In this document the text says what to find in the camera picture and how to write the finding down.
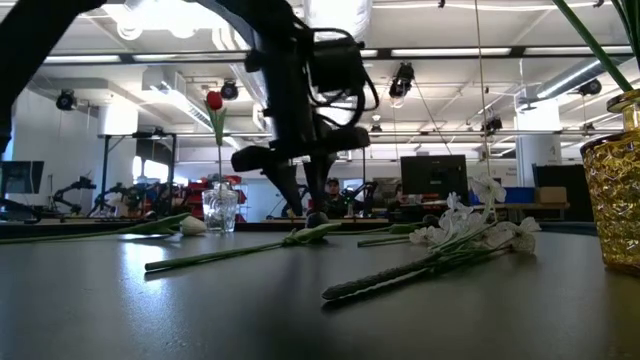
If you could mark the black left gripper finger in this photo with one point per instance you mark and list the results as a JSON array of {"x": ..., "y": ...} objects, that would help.
[
  {"x": 286, "y": 182},
  {"x": 317, "y": 180}
]

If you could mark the white artificial tulip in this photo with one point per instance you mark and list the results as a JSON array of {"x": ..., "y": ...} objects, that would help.
[
  {"x": 592, "y": 45},
  {"x": 192, "y": 226}
]

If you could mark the white artificial blossom spray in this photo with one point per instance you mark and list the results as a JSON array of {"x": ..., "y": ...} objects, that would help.
[{"x": 380, "y": 280}]

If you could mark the black background robot arm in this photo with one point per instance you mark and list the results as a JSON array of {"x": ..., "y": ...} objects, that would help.
[
  {"x": 75, "y": 187},
  {"x": 367, "y": 192}
]

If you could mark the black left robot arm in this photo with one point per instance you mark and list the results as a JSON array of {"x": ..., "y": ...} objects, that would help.
[{"x": 30, "y": 40}]

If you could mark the clear glass vase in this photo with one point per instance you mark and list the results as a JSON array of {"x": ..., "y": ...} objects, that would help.
[{"x": 220, "y": 210}]

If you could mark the gold textured glass vase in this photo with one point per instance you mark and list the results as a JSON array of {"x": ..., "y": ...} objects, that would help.
[{"x": 615, "y": 200}]

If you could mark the person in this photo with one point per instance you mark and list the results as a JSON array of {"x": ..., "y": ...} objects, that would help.
[{"x": 334, "y": 202}]

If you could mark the red tool cart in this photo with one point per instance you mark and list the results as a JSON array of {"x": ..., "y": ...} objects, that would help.
[{"x": 194, "y": 197}]

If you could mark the rig beam with light strips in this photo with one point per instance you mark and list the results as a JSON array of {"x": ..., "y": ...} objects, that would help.
[{"x": 450, "y": 52}]

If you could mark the thin vertical pole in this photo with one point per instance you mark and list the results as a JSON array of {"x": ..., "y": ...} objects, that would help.
[{"x": 481, "y": 75}]

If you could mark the blue plastic bin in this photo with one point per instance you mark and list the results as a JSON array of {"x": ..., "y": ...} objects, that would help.
[{"x": 517, "y": 195}]

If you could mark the white round pillar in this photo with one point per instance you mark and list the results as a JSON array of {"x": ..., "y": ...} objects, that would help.
[{"x": 537, "y": 150}]

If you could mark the wooden background table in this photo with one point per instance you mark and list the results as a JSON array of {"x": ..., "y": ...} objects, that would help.
[{"x": 550, "y": 205}]

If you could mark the brown cardboard box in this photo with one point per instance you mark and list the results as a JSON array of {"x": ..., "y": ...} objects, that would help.
[{"x": 551, "y": 195}]

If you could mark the dark partition panel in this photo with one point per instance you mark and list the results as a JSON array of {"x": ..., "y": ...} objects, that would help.
[{"x": 575, "y": 190}]

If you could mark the dark flat screen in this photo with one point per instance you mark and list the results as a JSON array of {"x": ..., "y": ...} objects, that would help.
[{"x": 20, "y": 177}]

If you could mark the dark green flower stems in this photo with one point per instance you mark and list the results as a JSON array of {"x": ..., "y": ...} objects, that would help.
[{"x": 632, "y": 30}]

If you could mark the black frame stand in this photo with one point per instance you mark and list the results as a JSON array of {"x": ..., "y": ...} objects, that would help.
[
  {"x": 363, "y": 172},
  {"x": 105, "y": 165}
]

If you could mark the black ceiling camera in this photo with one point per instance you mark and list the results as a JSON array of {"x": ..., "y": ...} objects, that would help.
[
  {"x": 402, "y": 80},
  {"x": 590, "y": 87},
  {"x": 229, "y": 91},
  {"x": 65, "y": 100},
  {"x": 492, "y": 124}
]

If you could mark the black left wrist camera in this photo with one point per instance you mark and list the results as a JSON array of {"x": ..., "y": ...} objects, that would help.
[{"x": 337, "y": 67}]

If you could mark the round silver ventilation duct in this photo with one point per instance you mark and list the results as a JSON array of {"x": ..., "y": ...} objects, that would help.
[{"x": 350, "y": 15}]

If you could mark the white rectangular air duct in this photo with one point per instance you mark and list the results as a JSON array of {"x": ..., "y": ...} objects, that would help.
[{"x": 170, "y": 85}]

